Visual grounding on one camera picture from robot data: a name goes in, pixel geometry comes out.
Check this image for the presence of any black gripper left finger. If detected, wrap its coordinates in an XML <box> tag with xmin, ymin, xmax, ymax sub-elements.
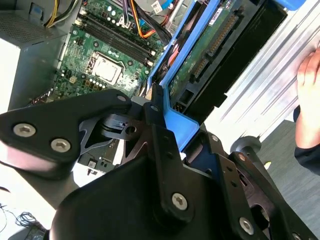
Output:
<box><xmin>0</xmin><ymin>83</ymin><xmax>196</xmax><ymax>223</ymax></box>

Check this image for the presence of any bare person hand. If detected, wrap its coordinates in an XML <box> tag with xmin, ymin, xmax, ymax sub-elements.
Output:
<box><xmin>294</xmin><ymin>47</ymin><xmax>320</xmax><ymax>151</ymax></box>

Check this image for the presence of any hard disk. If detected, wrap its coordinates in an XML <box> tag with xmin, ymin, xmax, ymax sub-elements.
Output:
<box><xmin>146</xmin><ymin>0</ymin><xmax>311</xmax><ymax>153</ymax></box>

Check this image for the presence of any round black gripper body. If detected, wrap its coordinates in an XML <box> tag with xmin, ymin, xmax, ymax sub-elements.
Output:
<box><xmin>49</xmin><ymin>154</ymin><xmax>237</xmax><ymax>240</ymax></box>

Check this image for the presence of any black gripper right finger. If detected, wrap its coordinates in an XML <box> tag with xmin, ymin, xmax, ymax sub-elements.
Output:
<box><xmin>199</xmin><ymin>124</ymin><xmax>320</xmax><ymax>240</ymax></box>

